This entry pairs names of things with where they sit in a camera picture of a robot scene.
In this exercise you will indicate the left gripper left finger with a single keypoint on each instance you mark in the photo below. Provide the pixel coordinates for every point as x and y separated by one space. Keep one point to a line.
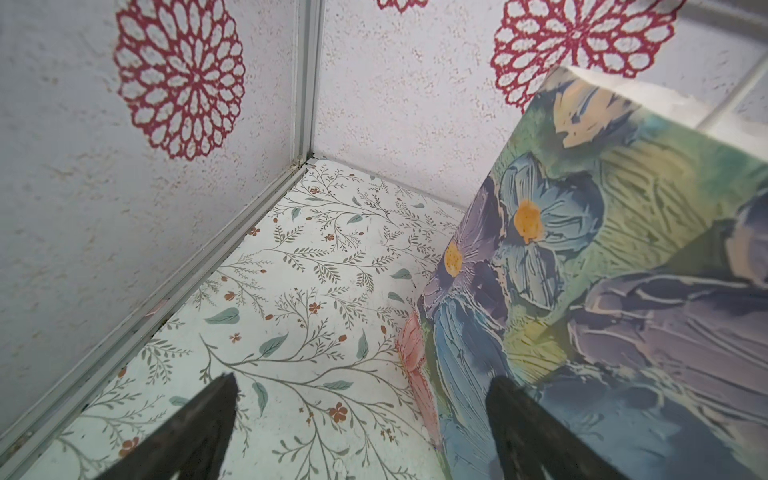
191 444

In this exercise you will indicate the white floral paper bag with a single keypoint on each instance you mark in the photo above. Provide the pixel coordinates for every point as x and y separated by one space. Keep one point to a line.
613 266

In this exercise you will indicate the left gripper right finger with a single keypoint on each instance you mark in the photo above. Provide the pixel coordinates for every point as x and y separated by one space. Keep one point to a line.
532 444

